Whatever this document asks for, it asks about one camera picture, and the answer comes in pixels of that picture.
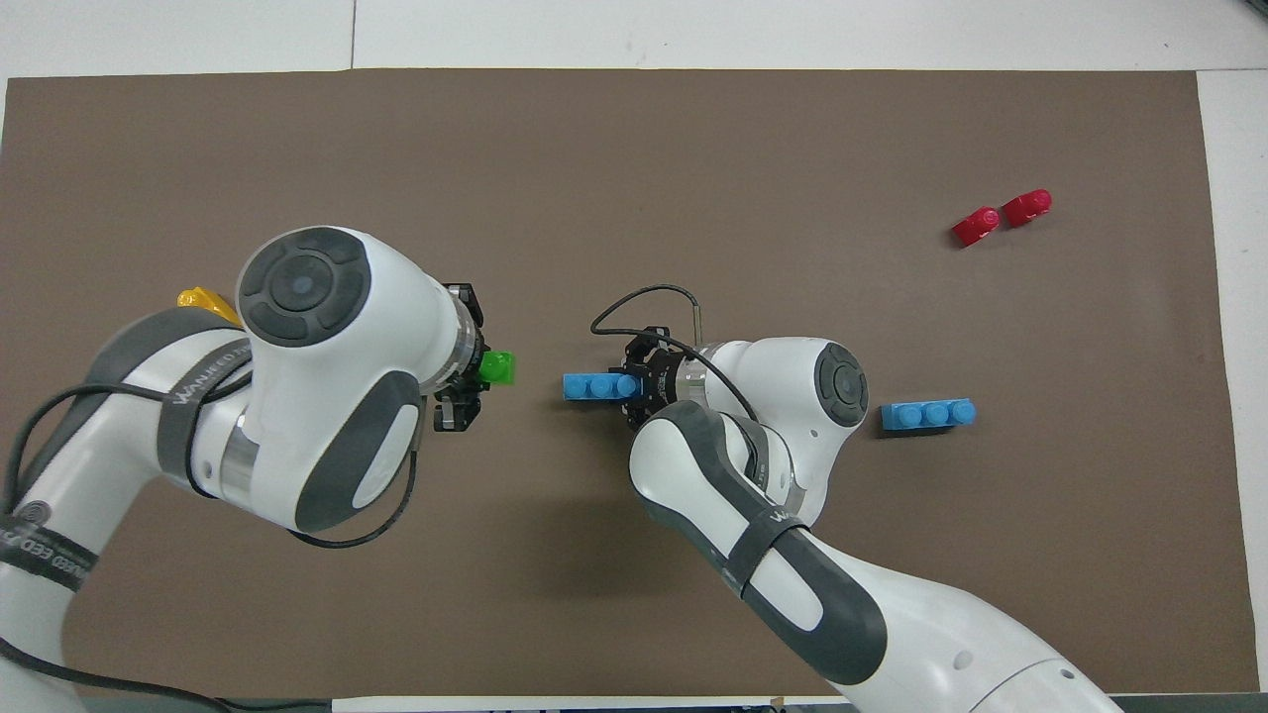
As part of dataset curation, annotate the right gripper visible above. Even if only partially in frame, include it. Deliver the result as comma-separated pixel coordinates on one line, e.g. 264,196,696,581
621,328,687,432

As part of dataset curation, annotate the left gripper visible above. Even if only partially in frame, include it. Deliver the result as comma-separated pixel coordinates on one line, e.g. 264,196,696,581
433,282,489,433

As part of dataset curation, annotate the blue three-stud toy block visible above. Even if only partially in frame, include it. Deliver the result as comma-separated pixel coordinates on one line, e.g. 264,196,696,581
562,370,641,403
881,397,979,433

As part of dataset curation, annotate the yellow toy block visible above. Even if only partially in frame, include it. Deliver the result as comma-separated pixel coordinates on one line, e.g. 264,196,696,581
175,285,245,329

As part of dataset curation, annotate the red toy block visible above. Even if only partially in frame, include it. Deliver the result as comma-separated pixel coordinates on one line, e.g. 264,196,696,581
1002,187,1054,230
952,205,1003,250

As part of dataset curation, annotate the black cable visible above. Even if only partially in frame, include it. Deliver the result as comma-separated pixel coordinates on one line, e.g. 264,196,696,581
589,284,770,478
0,368,422,552
0,637,334,713

